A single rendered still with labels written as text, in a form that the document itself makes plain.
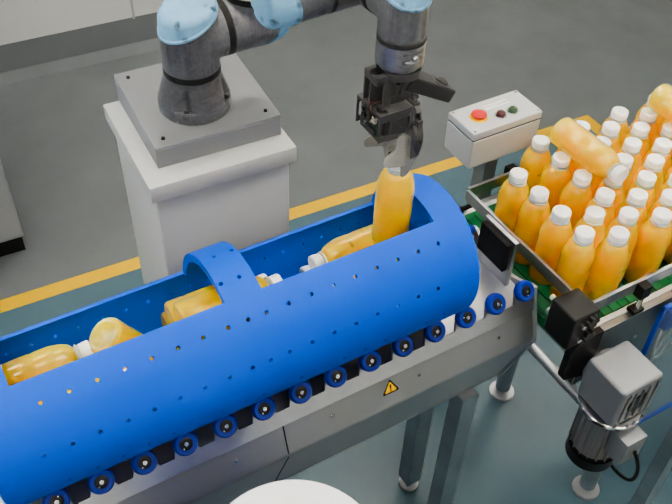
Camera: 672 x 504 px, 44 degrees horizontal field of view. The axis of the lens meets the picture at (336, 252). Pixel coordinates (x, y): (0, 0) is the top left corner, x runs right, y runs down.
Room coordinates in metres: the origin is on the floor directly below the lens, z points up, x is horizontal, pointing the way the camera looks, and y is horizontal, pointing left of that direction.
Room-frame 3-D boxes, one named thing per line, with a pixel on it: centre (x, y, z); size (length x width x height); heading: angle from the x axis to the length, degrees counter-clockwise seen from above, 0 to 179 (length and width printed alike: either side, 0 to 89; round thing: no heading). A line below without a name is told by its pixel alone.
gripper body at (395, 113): (1.12, -0.08, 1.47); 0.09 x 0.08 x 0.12; 122
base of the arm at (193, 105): (1.46, 0.31, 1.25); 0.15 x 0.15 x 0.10
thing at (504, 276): (1.28, -0.33, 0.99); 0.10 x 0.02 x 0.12; 32
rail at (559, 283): (1.32, -0.40, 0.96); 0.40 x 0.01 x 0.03; 32
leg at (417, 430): (1.30, -0.24, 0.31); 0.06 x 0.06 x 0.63; 32
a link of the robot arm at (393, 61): (1.12, -0.09, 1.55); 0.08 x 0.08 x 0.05
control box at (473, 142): (1.63, -0.36, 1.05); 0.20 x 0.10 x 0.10; 122
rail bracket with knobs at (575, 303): (1.13, -0.48, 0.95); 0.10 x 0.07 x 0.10; 32
